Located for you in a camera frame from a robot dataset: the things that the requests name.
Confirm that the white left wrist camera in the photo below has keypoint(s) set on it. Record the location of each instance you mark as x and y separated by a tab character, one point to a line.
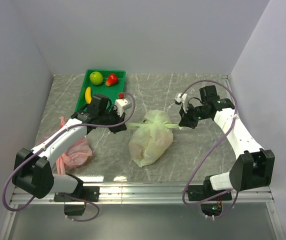
122	104

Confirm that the aluminium table edge rail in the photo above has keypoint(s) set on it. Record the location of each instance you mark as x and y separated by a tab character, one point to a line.
141	193

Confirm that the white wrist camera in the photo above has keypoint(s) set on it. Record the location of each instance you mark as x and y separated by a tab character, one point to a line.
122	104
182	100

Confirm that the single yellow fake banana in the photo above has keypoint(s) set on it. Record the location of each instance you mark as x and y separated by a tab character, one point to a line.
88	95

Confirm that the red fake strawberry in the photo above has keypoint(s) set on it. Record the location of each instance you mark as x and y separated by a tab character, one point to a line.
111	80

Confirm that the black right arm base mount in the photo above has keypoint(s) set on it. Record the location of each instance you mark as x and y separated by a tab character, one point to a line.
198	193

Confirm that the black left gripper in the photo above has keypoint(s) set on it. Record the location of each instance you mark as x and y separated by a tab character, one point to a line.
118	120

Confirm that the pink plastic bag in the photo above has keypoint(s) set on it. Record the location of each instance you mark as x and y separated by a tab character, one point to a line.
74	151

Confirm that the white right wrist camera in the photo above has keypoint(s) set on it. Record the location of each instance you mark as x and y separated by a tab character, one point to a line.
182	100

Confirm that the green plastic fruit tray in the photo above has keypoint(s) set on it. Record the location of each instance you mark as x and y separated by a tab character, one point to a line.
110	91

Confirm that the light green plastic bag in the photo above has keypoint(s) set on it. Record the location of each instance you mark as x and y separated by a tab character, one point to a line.
152	137

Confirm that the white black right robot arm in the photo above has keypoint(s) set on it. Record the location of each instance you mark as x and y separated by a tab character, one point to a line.
254	165

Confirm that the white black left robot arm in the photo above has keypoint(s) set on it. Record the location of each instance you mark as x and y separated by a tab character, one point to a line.
33	168

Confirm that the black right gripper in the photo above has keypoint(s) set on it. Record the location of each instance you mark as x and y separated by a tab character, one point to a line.
187	120

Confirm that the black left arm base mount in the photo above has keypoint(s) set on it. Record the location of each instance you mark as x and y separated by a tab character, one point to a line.
75	203

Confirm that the green fake apple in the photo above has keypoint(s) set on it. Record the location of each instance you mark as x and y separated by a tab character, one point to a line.
96	78

